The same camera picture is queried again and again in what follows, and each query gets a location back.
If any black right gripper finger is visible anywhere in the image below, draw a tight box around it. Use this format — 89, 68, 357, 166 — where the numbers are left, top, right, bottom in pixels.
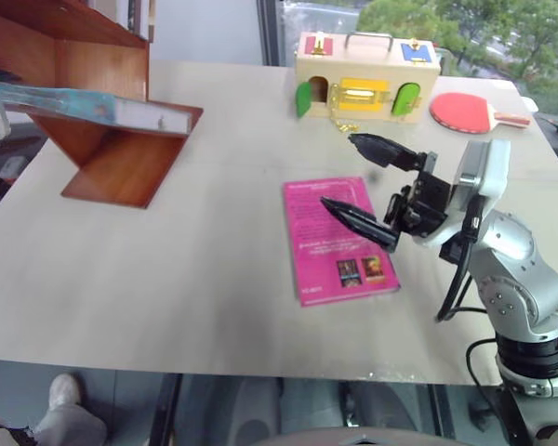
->
348, 133, 424, 171
320, 196, 402, 255

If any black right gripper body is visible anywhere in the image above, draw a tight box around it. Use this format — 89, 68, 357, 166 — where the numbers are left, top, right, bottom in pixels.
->
383, 151, 455, 243

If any pink book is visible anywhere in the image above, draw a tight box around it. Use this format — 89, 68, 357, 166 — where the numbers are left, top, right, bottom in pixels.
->
282, 176, 403, 308

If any wooden bookshelf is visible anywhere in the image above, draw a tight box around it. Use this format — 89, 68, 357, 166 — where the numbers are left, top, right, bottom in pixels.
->
0, 0, 205, 211

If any teal book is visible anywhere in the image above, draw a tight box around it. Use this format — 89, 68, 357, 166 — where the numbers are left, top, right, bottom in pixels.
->
0, 81, 193, 137

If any wooden lock box toy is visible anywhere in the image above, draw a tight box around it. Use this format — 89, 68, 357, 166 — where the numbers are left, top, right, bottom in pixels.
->
293, 32, 442, 125

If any red table tennis paddle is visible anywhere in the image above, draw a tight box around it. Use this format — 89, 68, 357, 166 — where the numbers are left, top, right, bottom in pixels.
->
429, 91, 533, 136

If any black table leg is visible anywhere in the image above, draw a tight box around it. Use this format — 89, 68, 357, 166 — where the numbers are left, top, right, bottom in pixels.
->
149, 374, 183, 446

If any person's white shoe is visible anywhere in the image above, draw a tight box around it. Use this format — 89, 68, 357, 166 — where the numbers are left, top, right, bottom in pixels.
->
48, 373, 83, 411

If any person's grey trouser leg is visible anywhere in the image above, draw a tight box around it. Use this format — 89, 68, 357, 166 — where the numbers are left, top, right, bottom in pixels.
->
31, 402, 109, 446

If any small gold key chain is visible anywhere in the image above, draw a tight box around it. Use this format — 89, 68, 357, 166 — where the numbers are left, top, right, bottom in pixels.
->
330, 117, 360, 135

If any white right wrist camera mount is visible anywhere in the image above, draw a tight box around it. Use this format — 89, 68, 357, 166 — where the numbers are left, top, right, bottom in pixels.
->
411, 138, 512, 246

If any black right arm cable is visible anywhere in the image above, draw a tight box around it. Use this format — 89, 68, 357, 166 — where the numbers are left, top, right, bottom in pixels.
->
434, 194, 499, 387

